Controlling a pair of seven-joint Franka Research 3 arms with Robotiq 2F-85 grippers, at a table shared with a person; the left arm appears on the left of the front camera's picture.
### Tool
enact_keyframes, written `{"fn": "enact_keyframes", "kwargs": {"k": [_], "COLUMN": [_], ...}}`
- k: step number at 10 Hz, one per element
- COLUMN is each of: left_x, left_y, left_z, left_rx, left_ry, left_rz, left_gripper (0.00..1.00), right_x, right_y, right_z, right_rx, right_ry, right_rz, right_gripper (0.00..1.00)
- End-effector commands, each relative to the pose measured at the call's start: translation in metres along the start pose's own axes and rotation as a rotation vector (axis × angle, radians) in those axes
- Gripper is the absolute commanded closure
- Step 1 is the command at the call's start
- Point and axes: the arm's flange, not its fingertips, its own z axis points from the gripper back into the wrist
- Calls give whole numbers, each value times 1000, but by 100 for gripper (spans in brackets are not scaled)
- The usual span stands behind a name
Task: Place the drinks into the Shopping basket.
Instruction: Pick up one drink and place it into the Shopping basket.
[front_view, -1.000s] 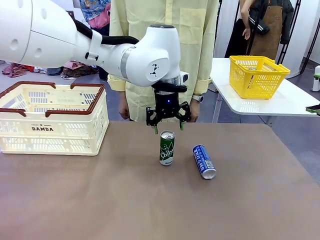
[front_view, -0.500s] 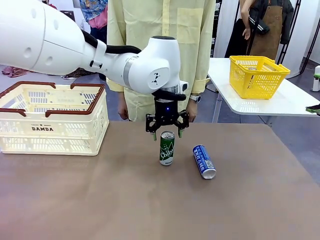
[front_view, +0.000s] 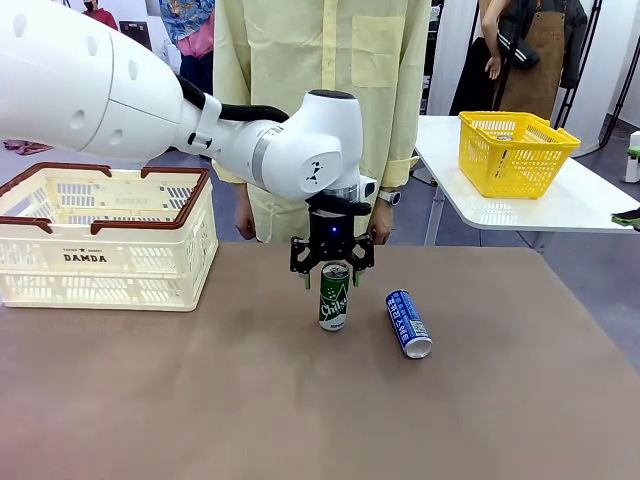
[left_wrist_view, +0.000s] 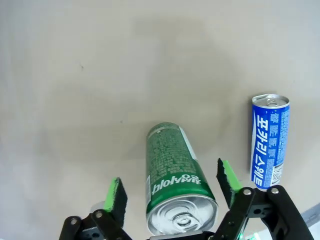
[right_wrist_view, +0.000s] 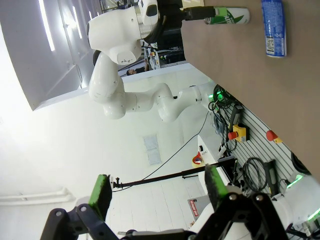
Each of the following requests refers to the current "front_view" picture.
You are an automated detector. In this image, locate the person in blue patterned shirt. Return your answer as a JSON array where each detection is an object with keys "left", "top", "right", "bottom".
[{"left": 158, "top": 0, "right": 216, "bottom": 96}]

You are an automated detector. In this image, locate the person's left hand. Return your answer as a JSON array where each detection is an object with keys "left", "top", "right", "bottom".
[{"left": 370, "top": 204, "right": 394, "bottom": 246}]

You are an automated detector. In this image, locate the person's left forearm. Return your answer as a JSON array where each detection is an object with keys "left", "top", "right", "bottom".
[{"left": 377, "top": 89, "right": 432, "bottom": 192}]

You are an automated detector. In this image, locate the person in brown apron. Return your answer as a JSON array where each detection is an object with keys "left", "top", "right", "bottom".
[{"left": 499, "top": 0, "right": 589, "bottom": 121}]

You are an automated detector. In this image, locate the black stand pole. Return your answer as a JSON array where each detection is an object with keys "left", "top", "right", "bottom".
[
  {"left": 552, "top": 0, "right": 601, "bottom": 129},
  {"left": 598, "top": 0, "right": 637, "bottom": 147}
]

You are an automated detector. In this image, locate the black cabinet box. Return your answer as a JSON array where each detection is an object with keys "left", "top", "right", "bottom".
[{"left": 118, "top": 19, "right": 154, "bottom": 51}]

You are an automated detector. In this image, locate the cream basket with brown rim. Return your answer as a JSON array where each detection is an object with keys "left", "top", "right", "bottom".
[{"left": 0, "top": 162, "right": 220, "bottom": 313}]

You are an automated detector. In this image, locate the white round table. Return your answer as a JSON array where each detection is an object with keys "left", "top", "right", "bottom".
[{"left": 413, "top": 114, "right": 640, "bottom": 249}]

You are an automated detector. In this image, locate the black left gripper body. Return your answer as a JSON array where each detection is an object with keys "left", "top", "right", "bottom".
[{"left": 305, "top": 193, "right": 372, "bottom": 262}]

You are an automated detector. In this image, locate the white green device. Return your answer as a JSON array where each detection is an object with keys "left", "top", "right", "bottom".
[{"left": 623, "top": 130, "right": 640, "bottom": 184}]

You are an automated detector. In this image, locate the blue white slim drink can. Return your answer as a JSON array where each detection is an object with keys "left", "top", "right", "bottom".
[{"left": 383, "top": 288, "right": 433, "bottom": 360}]

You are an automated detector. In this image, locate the person's right forearm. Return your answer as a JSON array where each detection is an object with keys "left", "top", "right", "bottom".
[{"left": 212, "top": 162, "right": 252, "bottom": 217}]

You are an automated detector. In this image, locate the green drink can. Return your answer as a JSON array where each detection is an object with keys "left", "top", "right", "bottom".
[{"left": 318, "top": 262, "right": 351, "bottom": 332}]

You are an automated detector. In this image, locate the person in black dress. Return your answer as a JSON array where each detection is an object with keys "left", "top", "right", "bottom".
[{"left": 449, "top": 0, "right": 506, "bottom": 117}]

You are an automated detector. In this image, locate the yellow plastic basket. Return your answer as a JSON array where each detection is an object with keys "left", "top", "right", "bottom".
[{"left": 458, "top": 110, "right": 582, "bottom": 200}]

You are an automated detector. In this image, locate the person in red top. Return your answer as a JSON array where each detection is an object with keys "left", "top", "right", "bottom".
[{"left": 82, "top": 0, "right": 120, "bottom": 31}]

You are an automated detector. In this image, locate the person's right hand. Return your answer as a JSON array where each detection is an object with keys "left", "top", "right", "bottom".
[{"left": 234, "top": 212, "right": 257, "bottom": 242}]

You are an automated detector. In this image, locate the person torso in yellow gown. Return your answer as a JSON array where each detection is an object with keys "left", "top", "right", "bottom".
[{"left": 212, "top": 0, "right": 432, "bottom": 245}]

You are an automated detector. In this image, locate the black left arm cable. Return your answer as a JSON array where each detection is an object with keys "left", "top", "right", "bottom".
[{"left": 175, "top": 73, "right": 290, "bottom": 124}]

